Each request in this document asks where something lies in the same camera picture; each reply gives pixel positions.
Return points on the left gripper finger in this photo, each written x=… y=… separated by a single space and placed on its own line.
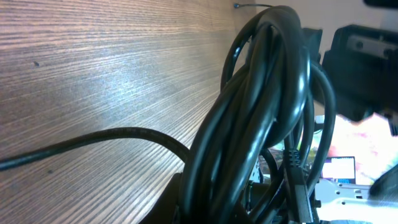
x=166 y=209

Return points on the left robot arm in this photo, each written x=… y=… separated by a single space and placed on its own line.
x=259 y=152

